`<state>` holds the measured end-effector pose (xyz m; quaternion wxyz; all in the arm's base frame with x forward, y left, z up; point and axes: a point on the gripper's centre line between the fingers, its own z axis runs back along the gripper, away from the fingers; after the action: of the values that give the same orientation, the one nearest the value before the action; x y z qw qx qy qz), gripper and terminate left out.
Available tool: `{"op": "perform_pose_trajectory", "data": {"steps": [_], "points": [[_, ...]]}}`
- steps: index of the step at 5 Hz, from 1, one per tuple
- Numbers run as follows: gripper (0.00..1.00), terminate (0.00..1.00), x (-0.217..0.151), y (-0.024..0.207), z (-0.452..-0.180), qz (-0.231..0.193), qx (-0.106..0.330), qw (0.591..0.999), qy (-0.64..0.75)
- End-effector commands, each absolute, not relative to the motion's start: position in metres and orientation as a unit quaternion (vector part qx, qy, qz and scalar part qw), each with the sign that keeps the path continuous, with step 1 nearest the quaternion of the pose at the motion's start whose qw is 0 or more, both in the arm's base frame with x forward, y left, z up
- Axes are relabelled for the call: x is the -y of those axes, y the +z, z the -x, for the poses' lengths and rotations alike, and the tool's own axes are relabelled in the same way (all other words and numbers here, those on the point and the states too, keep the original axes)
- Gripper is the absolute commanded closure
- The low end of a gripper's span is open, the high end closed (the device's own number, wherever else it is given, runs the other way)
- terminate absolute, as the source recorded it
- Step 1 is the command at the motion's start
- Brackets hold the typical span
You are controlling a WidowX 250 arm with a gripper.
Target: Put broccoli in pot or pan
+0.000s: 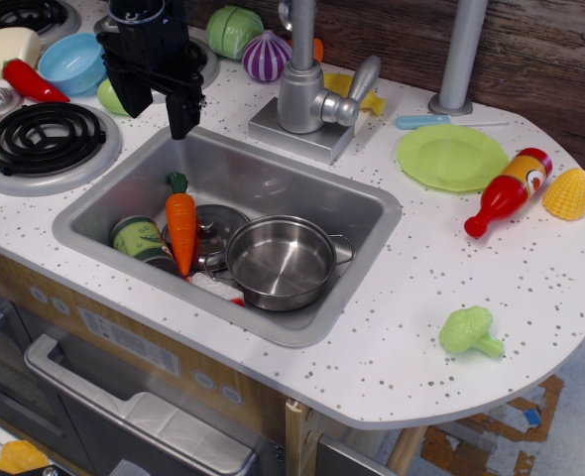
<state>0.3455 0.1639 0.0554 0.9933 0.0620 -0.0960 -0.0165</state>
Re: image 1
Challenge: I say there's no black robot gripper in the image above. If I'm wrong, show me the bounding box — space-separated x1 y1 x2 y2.
96 1 205 140

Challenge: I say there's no red toy ketchup bottle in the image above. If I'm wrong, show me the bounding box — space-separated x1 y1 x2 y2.
464 148 552 238

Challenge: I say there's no front left black burner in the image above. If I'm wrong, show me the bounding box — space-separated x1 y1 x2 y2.
0 103 122 197

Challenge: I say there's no silver sink basin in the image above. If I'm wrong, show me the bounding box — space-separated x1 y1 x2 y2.
51 123 404 348

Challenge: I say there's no green toy cabbage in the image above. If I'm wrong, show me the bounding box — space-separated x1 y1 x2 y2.
205 5 264 60

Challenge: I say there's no grey metal pole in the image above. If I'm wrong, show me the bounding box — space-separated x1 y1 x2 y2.
428 0 488 116

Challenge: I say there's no red toy chili pepper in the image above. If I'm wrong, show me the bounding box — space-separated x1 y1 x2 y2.
2 59 70 103

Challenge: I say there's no blue handled toy knife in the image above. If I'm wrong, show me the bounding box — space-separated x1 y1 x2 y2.
395 114 509 130

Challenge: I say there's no purple toy onion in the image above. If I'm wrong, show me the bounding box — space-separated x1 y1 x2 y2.
242 30 293 82

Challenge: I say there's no orange toy piece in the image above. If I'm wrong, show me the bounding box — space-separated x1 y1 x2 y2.
288 38 324 65

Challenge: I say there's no silver stove knob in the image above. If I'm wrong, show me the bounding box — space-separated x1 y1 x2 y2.
0 86 24 117

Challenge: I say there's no steel pot lid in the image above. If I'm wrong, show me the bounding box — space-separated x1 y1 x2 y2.
191 204 249 272

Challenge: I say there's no back left black burner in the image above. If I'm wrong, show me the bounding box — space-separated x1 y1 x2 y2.
0 0 80 36

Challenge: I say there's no green toy can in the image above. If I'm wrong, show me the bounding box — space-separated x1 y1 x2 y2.
109 215 179 276

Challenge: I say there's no white red toy sponge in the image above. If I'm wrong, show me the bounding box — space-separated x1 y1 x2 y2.
186 273 245 306

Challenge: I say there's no stainless steel pot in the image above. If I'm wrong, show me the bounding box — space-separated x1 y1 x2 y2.
225 215 356 312

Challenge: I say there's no silver toy faucet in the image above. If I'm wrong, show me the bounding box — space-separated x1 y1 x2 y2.
248 0 381 165

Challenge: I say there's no green toy broccoli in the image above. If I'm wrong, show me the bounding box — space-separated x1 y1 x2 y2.
438 306 504 358

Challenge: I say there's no blue toy bowl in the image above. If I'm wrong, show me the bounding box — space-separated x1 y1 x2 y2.
38 33 106 96

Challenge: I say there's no yellow toy on floor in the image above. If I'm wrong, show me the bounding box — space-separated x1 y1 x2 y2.
0 440 50 475

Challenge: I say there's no orange toy carrot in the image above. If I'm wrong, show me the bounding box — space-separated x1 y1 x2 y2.
166 172 197 276

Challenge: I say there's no yellow toy corn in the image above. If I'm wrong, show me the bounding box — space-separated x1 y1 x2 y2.
542 169 585 221

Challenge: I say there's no grey stove knob top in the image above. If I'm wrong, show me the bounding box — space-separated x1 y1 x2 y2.
93 15 119 35

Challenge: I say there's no grey oven door handle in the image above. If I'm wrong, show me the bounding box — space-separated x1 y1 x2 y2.
24 334 261 475

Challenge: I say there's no green toy pear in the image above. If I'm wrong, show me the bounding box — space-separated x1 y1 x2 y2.
97 78 129 117

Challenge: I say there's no yellow toy cheese piece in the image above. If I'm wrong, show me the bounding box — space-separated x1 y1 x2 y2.
323 73 387 116

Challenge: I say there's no light green plate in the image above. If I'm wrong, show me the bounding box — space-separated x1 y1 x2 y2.
397 125 509 192

